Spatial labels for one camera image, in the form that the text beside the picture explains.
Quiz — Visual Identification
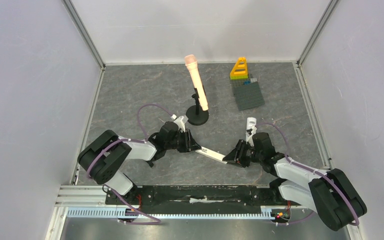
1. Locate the white boxed remote with display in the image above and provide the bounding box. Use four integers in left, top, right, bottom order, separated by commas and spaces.
195, 146, 235, 165

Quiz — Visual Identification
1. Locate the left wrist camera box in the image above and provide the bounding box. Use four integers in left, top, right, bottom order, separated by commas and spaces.
170, 114, 189, 132

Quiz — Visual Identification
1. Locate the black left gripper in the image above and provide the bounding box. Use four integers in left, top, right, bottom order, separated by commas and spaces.
166, 130, 202, 154

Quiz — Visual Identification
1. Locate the grey lego baseplate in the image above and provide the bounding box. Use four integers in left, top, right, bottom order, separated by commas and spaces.
230, 74, 265, 111

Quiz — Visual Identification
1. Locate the white remote control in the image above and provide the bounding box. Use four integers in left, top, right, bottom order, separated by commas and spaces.
246, 117, 257, 130

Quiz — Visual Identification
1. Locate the pink microphone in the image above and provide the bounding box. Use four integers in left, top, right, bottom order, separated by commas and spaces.
184, 54, 209, 111

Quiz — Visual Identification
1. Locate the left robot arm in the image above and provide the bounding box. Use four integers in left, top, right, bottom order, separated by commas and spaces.
77, 121, 202, 204

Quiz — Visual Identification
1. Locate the yellow lego frame piece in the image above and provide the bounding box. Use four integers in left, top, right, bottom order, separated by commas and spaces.
229, 57, 248, 77

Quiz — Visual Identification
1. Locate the white cable duct strip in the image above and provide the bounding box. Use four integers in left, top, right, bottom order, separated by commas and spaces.
66, 207, 276, 221

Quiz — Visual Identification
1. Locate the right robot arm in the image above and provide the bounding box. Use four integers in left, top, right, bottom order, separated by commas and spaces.
222, 132, 368, 231

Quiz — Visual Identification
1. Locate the lime green lego brick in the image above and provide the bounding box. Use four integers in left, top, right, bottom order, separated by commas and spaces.
230, 74, 249, 81

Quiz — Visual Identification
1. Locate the black microphone stand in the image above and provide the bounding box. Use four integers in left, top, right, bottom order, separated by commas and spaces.
185, 88, 209, 126

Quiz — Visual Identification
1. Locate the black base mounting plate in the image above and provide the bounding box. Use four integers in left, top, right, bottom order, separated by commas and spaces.
124, 185, 288, 215

